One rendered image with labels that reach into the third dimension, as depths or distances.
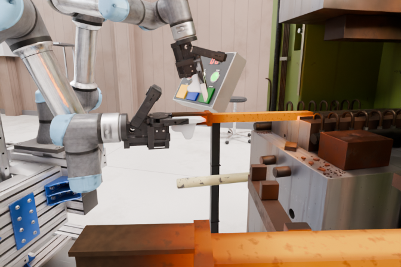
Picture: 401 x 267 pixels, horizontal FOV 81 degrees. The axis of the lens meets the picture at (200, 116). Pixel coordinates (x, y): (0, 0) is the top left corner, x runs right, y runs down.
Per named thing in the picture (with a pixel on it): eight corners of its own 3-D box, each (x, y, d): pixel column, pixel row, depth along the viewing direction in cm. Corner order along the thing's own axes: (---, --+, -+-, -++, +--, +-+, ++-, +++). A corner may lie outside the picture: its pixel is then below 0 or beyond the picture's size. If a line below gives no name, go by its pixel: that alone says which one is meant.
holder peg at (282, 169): (277, 179, 59) (277, 170, 58) (271, 174, 62) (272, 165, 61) (291, 178, 60) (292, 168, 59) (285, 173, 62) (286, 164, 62)
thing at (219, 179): (177, 192, 103) (176, 181, 102) (176, 186, 108) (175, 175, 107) (269, 182, 112) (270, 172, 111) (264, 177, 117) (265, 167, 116)
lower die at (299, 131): (308, 151, 62) (311, 120, 60) (271, 131, 81) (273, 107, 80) (431, 141, 70) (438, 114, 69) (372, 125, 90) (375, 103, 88)
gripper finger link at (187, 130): (205, 136, 63) (170, 137, 62) (206, 115, 62) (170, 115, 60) (207, 140, 60) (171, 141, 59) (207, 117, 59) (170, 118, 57)
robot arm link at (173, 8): (168, -8, 76) (189, -18, 71) (178, 27, 79) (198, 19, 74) (151, -9, 70) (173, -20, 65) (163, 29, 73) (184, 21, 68)
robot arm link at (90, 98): (59, 108, 111) (61, -19, 92) (89, 104, 123) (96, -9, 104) (73, 118, 106) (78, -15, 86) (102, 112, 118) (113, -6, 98)
